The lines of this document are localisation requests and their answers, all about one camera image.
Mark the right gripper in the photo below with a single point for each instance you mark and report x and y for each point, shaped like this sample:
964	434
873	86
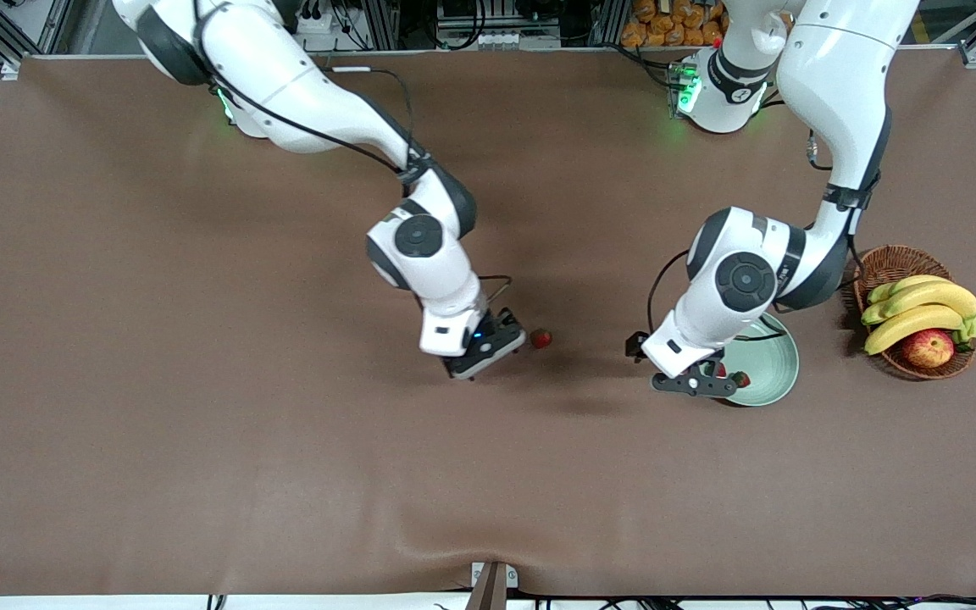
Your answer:
501	329

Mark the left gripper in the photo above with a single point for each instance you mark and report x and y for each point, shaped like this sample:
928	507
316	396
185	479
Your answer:
712	366

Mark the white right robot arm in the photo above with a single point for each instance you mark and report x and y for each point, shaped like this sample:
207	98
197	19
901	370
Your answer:
285	76

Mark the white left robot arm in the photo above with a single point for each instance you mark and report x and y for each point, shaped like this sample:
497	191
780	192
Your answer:
835	76

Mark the pale green plate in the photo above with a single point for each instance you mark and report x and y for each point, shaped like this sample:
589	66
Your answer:
772	364

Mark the brown table mat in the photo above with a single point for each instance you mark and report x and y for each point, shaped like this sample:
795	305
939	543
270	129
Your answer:
488	466

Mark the brown wicker basket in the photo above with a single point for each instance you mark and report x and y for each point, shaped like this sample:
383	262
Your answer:
886	263

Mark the yellow banana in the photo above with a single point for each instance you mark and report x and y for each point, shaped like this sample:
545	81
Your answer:
937	296
912	281
912	324

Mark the white terminal block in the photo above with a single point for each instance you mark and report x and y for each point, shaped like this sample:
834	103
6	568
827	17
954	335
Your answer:
501	39

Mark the red yellow apple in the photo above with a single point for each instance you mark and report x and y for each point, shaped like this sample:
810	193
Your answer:
928	349

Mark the bag of orange fruit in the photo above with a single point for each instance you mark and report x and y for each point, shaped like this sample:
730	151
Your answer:
674	25

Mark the white power strip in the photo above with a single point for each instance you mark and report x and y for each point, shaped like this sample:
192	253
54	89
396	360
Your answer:
314	21

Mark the metal clamp bracket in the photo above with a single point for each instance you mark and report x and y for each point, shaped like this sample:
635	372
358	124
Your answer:
490	585

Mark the aluminium frame post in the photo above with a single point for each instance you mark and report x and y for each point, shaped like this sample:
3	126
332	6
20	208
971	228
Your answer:
382	21
607	21

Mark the metal corner bracket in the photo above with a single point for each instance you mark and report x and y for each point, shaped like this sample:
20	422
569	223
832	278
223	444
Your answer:
9	69
975	55

